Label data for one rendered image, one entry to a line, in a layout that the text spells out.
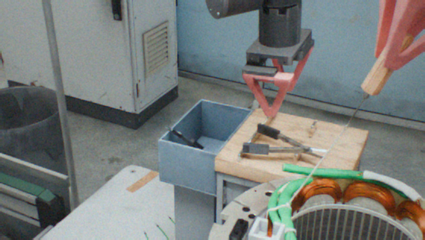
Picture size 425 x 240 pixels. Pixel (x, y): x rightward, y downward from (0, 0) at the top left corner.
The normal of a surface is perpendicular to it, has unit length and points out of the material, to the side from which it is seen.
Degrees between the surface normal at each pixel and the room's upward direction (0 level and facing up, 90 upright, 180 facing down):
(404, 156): 0
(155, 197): 0
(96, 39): 90
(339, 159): 0
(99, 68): 90
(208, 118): 90
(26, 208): 90
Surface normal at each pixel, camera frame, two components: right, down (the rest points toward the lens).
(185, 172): -0.44, 0.44
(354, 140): 0.00, -0.87
